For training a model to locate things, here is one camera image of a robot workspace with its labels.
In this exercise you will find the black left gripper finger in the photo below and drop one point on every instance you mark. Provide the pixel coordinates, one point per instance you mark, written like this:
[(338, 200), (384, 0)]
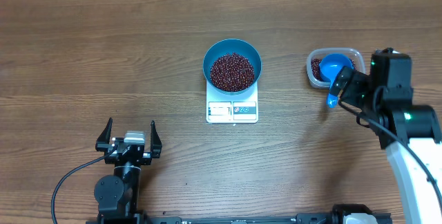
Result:
[(156, 144), (103, 141)]

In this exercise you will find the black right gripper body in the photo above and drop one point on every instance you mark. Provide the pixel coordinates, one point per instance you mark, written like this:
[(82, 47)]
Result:
[(358, 93)]

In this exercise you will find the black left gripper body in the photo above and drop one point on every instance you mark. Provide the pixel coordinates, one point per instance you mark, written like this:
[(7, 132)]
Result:
[(146, 158)]

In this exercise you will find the blue plastic scoop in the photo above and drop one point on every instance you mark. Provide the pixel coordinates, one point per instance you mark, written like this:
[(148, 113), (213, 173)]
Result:
[(331, 65)]

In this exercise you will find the blue metal bowl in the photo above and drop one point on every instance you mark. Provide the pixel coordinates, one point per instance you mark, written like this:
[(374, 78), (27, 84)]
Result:
[(232, 46)]

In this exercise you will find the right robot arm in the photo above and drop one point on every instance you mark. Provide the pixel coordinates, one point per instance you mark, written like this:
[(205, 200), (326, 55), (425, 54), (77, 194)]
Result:
[(409, 134)]

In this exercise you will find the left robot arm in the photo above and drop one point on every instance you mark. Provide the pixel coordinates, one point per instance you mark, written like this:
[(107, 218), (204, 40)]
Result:
[(117, 195)]

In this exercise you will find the white digital kitchen scale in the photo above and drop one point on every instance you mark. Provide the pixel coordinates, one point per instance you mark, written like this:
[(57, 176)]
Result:
[(232, 107)]

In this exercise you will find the red beans in bowl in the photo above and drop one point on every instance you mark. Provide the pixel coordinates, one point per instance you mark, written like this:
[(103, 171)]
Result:
[(232, 73)]

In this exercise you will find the red beans in container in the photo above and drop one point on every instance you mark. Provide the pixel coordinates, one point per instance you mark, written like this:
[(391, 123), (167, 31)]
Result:
[(316, 70)]

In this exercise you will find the clear plastic bean container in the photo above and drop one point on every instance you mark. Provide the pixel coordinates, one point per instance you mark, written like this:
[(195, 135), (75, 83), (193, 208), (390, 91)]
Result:
[(316, 57)]

